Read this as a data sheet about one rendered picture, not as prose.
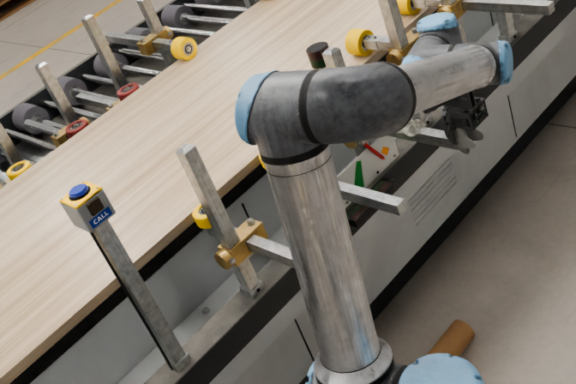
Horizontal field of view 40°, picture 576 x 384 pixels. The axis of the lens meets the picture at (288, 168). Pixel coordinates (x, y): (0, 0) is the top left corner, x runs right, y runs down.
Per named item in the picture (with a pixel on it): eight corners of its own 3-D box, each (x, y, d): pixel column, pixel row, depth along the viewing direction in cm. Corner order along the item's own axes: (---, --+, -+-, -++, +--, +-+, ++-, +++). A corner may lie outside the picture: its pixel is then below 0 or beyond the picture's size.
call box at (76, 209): (118, 215, 166) (101, 186, 161) (92, 237, 162) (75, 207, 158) (100, 207, 170) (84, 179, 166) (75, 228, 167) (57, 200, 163)
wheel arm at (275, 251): (343, 277, 178) (338, 263, 175) (333, 287, 176) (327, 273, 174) (219, 230, 208) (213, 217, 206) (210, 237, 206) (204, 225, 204)
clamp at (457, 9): (477, 3, 241) (474, -13, 239) (453, 25, 235) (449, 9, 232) (460, 2, 246) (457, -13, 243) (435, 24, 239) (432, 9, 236)
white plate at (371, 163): (399, 154, 229) (391, 126, 224) (344, 210, 217) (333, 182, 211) (399, 154, 230) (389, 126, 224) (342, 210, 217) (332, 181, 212)
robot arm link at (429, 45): (441, 60, 165) (459, 30, 173) (389, 63, 171) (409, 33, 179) (450, 98, 170) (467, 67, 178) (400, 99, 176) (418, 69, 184)
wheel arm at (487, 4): (555, 9, 220) (554, -3, 218) (549, 16, 218) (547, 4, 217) (411, 2, 255) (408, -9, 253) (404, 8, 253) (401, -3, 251)
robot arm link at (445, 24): (407, 30, 179) (422, 9, 185) (422, 78, 185) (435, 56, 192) (447, 27, 173) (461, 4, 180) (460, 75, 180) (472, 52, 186)
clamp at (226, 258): (270, 237, 198) (263, 222, 196) (233, 273, 192) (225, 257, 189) (254, 231, 203) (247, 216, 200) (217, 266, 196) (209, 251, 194)
